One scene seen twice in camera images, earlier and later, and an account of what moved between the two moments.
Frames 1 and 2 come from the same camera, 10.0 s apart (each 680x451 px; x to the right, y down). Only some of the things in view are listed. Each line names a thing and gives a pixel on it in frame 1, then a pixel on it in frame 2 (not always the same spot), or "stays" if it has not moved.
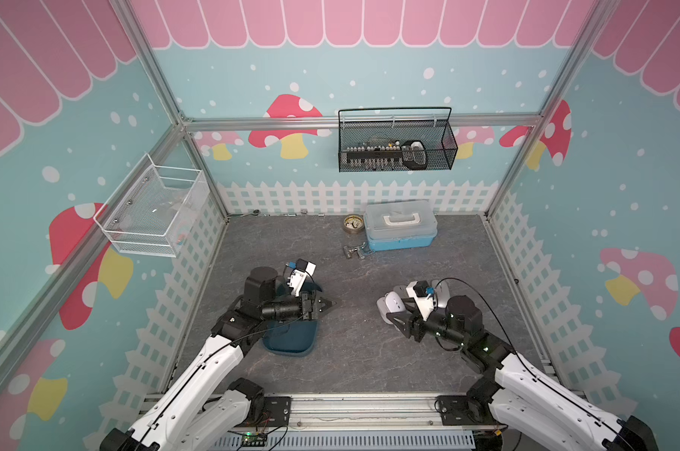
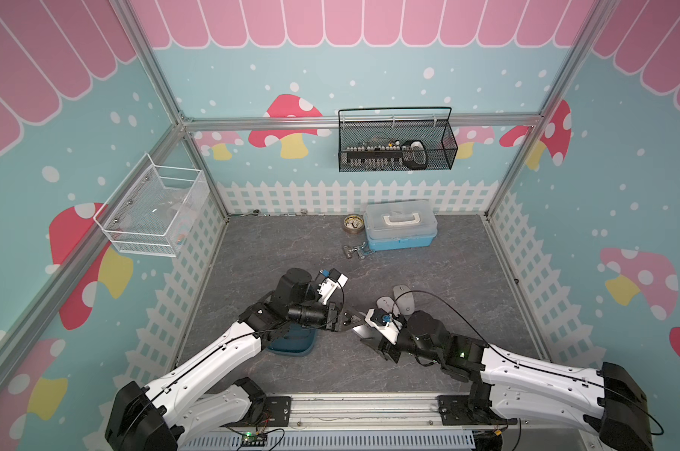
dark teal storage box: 293,338 stays
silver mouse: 442,291 to 369,335
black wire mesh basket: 395,139 stays
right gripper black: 410,318 to 387,348
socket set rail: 410,155 stays
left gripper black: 306,308 to 329,324
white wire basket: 148,213 stays
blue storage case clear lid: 400,225 stays
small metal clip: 347,253 stays
